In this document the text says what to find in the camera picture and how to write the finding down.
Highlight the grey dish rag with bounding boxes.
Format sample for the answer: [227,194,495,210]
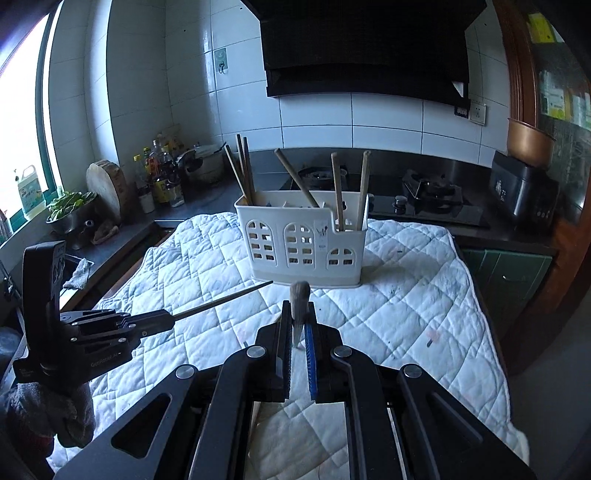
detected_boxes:
[62,257,93,291]

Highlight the round wooden cutting board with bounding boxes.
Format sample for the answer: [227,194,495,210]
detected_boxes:
[86,159,128,224]

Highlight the dark sauce bottle yellow label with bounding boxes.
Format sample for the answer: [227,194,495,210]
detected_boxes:
[154,166,179,206]

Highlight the white detergent jug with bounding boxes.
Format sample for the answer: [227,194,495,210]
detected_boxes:
[14,165,49,221]

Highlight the yellow box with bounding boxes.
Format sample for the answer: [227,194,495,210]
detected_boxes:
[529,13,565,44]

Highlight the black range hood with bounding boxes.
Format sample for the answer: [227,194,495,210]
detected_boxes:
[241,0,489,106]

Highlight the white plastic utensil holder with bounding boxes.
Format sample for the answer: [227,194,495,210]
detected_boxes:
[233,188,370,290]

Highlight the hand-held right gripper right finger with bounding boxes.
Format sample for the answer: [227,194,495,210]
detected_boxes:
[302,302,540,480]

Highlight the person's left hand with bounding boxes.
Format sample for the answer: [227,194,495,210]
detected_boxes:
[0,377,96,449]

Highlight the wooden glass-door cabinet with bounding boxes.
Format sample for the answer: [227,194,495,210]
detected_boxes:
[492,0,591,374]

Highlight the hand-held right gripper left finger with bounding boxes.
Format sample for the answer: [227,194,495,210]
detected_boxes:
[53,301,296,480]

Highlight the green leafy vegetables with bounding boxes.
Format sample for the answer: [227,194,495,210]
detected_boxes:
[46,190,99,215]

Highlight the window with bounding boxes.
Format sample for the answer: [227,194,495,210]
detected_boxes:
[0,0,65,241]

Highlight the set of wooden chopsticks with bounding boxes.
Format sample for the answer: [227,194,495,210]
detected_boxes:
[223,133,373,232]

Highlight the brown wooden chopstick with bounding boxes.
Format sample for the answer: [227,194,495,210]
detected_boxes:
[289,281,311,352]
[172,280,275,322]

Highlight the steel cooking pot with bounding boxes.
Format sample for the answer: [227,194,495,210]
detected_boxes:
[178,143,228,186]

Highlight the metal bowl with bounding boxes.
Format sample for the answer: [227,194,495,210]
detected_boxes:
[45,194,99,236]

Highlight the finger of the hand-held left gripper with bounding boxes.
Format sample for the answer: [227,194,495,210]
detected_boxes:
[59,308,176,328]
[68,320,176,352]

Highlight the black gas stove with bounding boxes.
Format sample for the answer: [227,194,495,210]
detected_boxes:
[279,165,491,230]

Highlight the black toaster appliance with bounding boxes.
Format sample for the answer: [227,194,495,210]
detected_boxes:
[488,150,560,228]

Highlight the copper-coloured pot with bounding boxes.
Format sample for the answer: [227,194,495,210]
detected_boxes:
[506,117,557,169]

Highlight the green cabinet door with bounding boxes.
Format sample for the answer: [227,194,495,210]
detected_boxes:
[459,247,555,352]

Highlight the white quilted mat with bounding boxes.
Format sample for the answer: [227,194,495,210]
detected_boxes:
[46,210,530,480]

